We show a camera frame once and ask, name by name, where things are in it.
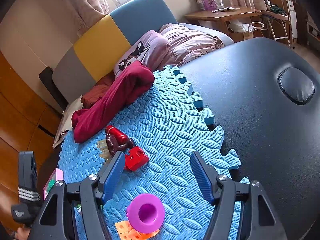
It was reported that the orange cube block toy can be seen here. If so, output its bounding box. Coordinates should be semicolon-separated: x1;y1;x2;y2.
115;220;159;240

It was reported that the blue foam puzzle mat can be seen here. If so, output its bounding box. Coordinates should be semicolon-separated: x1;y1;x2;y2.
57;64;251;240

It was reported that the wooden side desk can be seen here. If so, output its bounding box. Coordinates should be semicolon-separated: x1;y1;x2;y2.
184;7;262;42

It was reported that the magenta funnel cup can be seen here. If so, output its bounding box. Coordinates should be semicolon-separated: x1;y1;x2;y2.
126;193;165;234

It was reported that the black padded massage table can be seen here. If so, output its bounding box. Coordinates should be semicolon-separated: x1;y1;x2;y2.
180;38;319;239

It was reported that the beige folded cloth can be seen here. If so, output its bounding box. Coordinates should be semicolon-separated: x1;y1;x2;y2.
53;96;83;148

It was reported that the dark red spiked toy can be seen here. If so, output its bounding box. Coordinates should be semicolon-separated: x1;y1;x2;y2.
105;125;136;156

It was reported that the pink cat print pillow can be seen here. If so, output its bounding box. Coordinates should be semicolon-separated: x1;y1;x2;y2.
113;30;170;77

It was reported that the maroon blanket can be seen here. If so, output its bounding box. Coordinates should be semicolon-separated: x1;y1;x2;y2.
72;61;155;144

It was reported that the red plastic block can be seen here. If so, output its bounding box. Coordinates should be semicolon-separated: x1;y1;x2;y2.
125;146;149;171

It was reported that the pink rimmed white box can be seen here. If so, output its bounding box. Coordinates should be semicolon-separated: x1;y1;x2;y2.
43;168;63;199

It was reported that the green plastic cup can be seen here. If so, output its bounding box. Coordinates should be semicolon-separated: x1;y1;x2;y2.
47;179;55;193

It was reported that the pink storage box on desk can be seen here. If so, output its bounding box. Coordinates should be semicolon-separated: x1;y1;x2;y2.
196;0;224;11

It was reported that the grey yellow blue headboard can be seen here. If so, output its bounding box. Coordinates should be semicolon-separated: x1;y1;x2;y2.
52;0;177;103

